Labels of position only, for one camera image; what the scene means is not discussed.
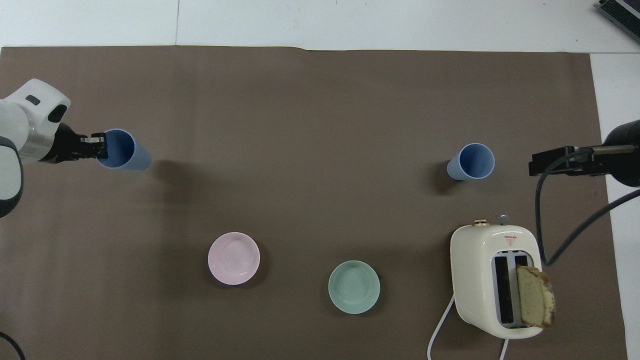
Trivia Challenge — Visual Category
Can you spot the cream toaster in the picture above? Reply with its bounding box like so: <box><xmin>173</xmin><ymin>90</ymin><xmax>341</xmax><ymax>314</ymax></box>
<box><xmin>449</xmin><ymin>214</ymin><xmax>546</xmax><ymax>340</ymax></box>

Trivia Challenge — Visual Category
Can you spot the green plate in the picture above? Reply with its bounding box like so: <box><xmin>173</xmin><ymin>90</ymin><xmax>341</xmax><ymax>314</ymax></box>
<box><xmin>328</xmin><ymin>260</ymin><xmax>381</xmax><ymax>315</ymax></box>

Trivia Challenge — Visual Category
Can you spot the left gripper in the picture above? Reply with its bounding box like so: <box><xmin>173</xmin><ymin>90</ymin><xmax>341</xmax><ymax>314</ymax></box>
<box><xmin>42</xmin><ymin>123</ymin><xmax>86</xmax><ymax>164</ymax></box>

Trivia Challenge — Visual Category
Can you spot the white power cable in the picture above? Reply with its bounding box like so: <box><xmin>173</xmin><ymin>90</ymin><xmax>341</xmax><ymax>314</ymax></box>
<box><xmin>427</xmin><ymin>294</ymin><xmax>510</xmax><ymax>360</ymax></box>

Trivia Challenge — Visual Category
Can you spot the black cable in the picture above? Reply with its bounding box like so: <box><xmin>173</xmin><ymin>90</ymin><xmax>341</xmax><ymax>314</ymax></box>
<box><xmin>534</xmin><ymin>146</ymin><xmax>640</xmax><ymax>266</ymax></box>
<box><xmin>0</xmin><ymin>331</ymin><xmax>27</xmax><ymax>360</ymax></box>

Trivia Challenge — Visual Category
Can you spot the blue plastic cup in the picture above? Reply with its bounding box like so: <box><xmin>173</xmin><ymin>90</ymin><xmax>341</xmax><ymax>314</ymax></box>
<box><xmin>97</xmin><ymin>128</ymin><xmax>152</xmax><ymax>172</ymax></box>
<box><xmin>446</xmin><ymin>143</ymin><xmax>496</xmax><ymax>181</ymax></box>

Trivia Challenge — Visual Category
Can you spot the bread slice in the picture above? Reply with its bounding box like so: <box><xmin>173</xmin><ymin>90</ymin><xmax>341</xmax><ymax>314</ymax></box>
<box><xmin>515</xmin><ymin>265</ymin><xmax>557</xmax><ymax>329</ymax></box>

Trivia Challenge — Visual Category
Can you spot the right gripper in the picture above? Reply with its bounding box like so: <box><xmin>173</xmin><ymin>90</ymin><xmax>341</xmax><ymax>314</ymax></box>
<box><xmin>570</xmin><ymin>119</ymin><xmax>640</xmax><ymax>189</ymax></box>

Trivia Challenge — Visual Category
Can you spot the pink plate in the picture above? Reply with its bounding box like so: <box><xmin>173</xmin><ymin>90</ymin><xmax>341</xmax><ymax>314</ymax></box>
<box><xmin>207</xmin><ymin>231</ymin><xmax>261</xmax><ymax>286</ymax></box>

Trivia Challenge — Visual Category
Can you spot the grey ribbed box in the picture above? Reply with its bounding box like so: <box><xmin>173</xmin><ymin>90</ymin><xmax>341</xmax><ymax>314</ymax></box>
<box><xmin>598</xmin><ymin>0</ymin><xmax>640</xmax><ymax>29</ymax></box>

